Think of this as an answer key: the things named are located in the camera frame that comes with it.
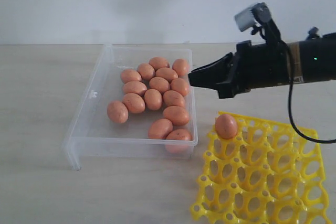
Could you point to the yellow plastic egg tray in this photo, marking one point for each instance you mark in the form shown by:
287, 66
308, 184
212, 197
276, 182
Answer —
265, 174

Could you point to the brown egg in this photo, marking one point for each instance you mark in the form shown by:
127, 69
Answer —
173, 98
160, 84
128, 75
181, 86
166, 73
146, 71
178, 135
160, 129
181, 67
117, 112
226, 126
159, 62
136, 87
153, 99
134, 103
179, 116

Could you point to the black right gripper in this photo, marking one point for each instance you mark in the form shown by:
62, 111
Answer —
250, 67

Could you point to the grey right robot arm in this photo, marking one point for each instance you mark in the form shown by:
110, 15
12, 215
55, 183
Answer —
314, 59

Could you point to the clear plastic container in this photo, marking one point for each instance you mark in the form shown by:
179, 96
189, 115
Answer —
91, 133

